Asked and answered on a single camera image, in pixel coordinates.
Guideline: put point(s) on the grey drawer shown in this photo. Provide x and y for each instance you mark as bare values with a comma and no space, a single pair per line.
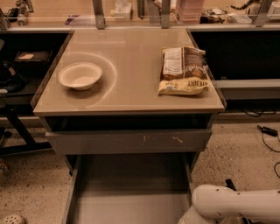
129,141
129,189

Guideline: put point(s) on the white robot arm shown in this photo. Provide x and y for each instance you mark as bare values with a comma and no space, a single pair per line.
212,203

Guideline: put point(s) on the grey top drawer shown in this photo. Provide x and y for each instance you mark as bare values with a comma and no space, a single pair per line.
129,141

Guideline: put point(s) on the black metal stand base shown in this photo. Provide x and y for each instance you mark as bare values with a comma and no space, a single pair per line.
231,185

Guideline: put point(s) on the black power adapter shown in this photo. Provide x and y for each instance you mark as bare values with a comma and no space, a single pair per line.
268,131

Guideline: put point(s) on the brown yellow snack bag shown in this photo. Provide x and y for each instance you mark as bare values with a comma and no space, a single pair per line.
182,72

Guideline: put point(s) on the white paper bowl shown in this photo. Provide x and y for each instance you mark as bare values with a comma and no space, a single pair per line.
80,75

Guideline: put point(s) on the white perforated shoe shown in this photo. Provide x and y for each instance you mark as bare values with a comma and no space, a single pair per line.
13,219

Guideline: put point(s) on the pink plastic crate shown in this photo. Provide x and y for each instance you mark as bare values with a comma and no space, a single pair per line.
188,11

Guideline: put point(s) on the white box on shelf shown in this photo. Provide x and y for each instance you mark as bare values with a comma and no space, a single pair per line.
123,10

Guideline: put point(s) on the black box with label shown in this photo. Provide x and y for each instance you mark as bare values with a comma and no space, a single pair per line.
33,64

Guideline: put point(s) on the black table leg frame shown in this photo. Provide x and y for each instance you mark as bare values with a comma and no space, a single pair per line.
30,144

